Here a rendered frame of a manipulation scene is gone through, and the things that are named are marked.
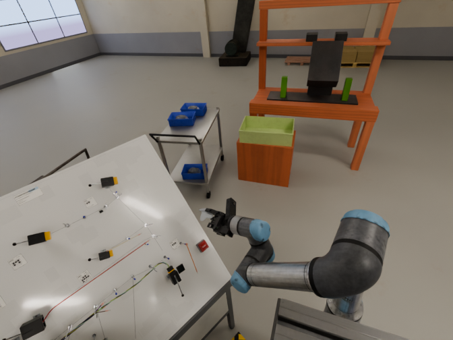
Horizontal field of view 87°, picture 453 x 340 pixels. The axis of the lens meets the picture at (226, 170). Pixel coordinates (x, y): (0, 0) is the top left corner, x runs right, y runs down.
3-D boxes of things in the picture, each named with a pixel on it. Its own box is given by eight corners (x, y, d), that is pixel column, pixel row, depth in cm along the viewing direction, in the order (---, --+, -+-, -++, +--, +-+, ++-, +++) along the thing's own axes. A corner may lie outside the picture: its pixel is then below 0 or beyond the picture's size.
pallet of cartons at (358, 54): (373, 60, 778) (377, 45, 750) (376, 69, 710) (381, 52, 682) (330, 59, 817) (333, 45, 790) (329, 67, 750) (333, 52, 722)
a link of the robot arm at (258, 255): (250, 270, 94) (239, 249, 90) (263, 249, 101) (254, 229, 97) (267, 275, 88) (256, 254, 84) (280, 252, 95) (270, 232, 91)
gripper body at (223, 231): (205, 226, 101) (224, 231, 93) (214, 208, 105) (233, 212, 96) (216, 234, 106) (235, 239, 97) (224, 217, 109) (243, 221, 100)
